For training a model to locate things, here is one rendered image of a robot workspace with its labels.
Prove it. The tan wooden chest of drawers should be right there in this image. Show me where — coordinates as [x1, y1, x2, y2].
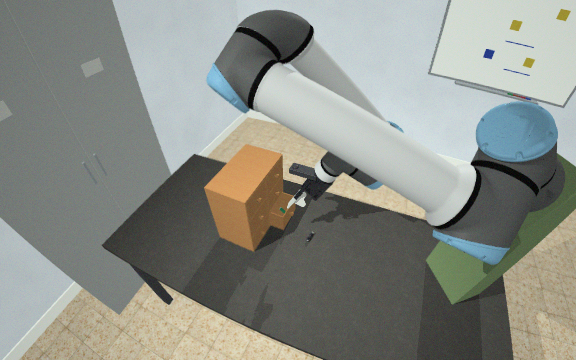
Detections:
[204, 144, 283, 252]

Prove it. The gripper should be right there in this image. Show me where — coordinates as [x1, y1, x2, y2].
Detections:
[287, 170, 336, 208]

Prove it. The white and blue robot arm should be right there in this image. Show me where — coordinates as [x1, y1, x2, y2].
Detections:
[206, 10, 565, 265]

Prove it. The brown wooden drawer front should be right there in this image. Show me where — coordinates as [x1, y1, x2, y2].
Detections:
[249, 198, 268, 236]
[266, 158, 282, 194]
[269, 192, 296, 230]
[252, 214, 269, 250]
[268, 176, 282, 210]
[246, 179, 266, 220]

